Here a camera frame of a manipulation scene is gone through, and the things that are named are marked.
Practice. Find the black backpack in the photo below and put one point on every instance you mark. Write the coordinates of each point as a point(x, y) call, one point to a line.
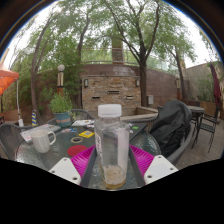
point(171, 126)

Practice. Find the black wall lamp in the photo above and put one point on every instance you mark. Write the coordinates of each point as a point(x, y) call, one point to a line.
point(137, 83)
point(86, 83)

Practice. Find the grey wall box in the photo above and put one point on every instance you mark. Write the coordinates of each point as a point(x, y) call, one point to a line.
point(150, 100)

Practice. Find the tall dark-trunked tree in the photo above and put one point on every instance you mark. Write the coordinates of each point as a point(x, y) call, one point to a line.
point(143, 86)

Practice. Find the white ceramic mug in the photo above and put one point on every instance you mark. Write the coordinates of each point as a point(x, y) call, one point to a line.
point(40, 141)

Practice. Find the flat round red coaster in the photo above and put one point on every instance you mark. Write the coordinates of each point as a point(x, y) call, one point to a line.
point(76, 150)

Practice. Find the yellow sticker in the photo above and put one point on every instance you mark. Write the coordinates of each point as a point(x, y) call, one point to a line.
point(86, 134)

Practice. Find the clear plastic drink bottle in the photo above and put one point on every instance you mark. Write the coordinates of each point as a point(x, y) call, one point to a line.
point(111, 140)

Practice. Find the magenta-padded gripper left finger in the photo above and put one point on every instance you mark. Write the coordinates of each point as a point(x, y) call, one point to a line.
point(81, 161)

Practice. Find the silver laptop with stickers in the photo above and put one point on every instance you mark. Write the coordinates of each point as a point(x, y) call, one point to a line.
point(40, 130)

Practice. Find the round glass patio table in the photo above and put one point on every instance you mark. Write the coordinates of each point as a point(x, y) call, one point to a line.
point(196, 109)

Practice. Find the thin tree by wall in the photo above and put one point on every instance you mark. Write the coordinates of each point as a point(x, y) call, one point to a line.
point(182, 83)

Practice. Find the grey woven patio chair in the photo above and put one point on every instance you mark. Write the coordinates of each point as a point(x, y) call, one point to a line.
point(10, 140)
point(181, 150)
point(83, 113)

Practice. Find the closed maroon patio umbrella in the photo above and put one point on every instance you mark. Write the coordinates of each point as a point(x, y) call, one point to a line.
point(216, 86)

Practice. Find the black slatted patio chair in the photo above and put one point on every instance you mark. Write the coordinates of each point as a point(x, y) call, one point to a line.
point(208, 128)

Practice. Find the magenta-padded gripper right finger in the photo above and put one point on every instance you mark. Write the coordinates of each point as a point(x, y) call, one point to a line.
point(143, 160)

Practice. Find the leaning slender tree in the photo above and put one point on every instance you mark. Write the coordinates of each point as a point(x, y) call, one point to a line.
point(35, 83)

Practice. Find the orange canopy with white pole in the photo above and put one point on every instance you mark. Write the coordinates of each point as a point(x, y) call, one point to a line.
point(6, 80)

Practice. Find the green plant in blue pot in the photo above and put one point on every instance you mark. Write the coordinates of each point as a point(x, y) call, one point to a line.
point(61, 106)

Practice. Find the globe lamp post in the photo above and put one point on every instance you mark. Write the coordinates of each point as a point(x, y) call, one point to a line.
point(60, 81)

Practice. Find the blue yellow striped bollard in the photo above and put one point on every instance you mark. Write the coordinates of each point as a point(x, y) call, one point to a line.
point(34, 118)

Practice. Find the white flat booklet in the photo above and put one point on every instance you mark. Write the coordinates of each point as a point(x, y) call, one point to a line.
point(82, 122)

